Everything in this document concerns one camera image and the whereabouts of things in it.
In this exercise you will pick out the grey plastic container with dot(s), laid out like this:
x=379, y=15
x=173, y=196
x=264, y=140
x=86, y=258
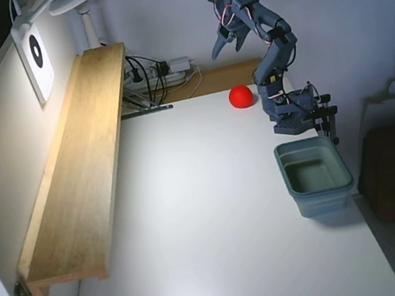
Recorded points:
x=314, y=199

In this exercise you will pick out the grey-blue gripper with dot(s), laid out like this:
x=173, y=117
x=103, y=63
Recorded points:
x=226, y=32

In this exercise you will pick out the white power adapter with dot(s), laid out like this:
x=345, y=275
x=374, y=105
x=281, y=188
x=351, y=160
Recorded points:
x=178, y=63

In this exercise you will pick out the wooden back ledge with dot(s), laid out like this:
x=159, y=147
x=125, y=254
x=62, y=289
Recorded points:
x=225, y=77

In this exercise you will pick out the black table clamp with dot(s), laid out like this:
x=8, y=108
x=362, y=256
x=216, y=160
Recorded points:
x=328, y=119

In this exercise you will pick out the long wooden shelf board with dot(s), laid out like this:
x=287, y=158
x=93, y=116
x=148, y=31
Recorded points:
x=85, y=168

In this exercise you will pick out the black power plug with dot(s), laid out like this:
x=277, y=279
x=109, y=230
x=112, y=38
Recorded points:
x=135, y=75
x=162, y=68

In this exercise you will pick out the red ball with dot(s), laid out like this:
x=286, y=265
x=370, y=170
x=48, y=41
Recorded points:
x=240, y=96

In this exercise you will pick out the white power strip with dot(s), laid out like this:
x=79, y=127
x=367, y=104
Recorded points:
x=175, y=78

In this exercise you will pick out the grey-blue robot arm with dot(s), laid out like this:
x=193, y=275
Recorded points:
x=278, y=56

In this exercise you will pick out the white device with black circle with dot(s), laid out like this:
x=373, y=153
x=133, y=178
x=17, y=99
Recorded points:
x=38, y=62

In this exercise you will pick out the white desk lamp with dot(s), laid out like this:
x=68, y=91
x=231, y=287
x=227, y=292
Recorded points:
x=89, y=28

